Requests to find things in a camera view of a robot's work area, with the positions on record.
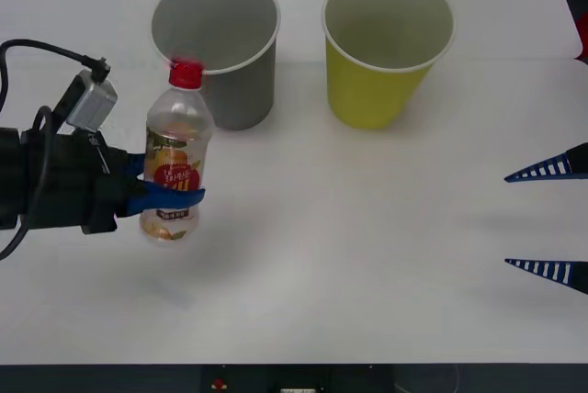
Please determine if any clear bottle with red cap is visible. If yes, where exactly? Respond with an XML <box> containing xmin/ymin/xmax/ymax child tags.
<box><xmin>139</xmin><ymin>61</ymin><xmax>216</xmax><ymax>243</ymax></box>

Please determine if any yellow-green plastic bin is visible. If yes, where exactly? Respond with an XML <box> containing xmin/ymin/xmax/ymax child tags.
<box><xmin>322</xmin><ymin>0</ymin><xmax>456</xmax><ymax>130</ymax></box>

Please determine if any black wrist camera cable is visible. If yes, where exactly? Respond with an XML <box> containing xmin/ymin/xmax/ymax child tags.
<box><xmin>0</xmin><ymin>39</ymin><xmax>111</xmax><ymax>262</ymax></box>

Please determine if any red object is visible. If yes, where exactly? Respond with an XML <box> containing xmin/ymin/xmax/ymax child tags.
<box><xmin>576</xmin><ymin>13</ymin><xmax>588</xmax><ymax>62</ymax></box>

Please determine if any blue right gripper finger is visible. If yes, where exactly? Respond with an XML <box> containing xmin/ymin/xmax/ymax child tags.
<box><xmin>503</xmin><ymin>142</ymin><xmax>588</xmax><ymax>184</ymax></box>
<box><xmin>503</xmin><ymin>257</ymin><xmax>588</xmax><ymax>296</ymax></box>

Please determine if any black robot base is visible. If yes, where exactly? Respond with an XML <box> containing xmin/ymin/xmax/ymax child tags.
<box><xmin>0</xmin><ymin>364</ymin><xmax>588</xmax><ymax>393</ymax></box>

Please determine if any grey plastic bin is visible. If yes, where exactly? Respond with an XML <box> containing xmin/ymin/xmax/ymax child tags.
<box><xmin>149</xmin><ymin>0</ymin><xmax>282</xmax><ymax>131</ymax></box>

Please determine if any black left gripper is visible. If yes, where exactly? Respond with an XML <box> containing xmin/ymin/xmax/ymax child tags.
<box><xmin>20</xmin><ymin>129</ymin><xmax>207</xmax><ymax>236</ymax></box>

